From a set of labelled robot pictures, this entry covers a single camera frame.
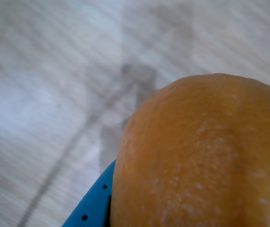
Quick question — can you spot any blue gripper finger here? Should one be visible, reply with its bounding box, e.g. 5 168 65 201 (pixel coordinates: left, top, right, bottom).
61 159 117 227

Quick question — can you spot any large pebbly orange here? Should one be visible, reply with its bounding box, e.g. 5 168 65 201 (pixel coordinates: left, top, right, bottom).
110 73 270 227

